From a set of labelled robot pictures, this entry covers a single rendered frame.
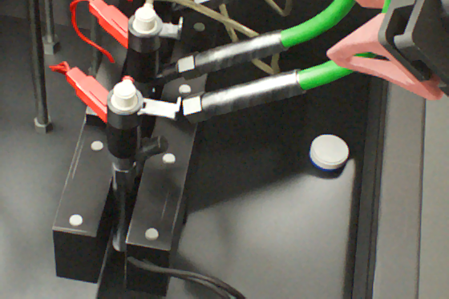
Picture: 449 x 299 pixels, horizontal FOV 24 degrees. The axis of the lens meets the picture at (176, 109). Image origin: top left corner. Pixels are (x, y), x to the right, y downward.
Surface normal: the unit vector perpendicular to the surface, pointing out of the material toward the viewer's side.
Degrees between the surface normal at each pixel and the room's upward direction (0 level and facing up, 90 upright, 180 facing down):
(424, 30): 45
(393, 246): 0
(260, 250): 0
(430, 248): 0
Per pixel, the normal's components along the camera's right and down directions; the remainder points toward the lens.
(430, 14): 0.61, -0.10
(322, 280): 0.05, -0.62
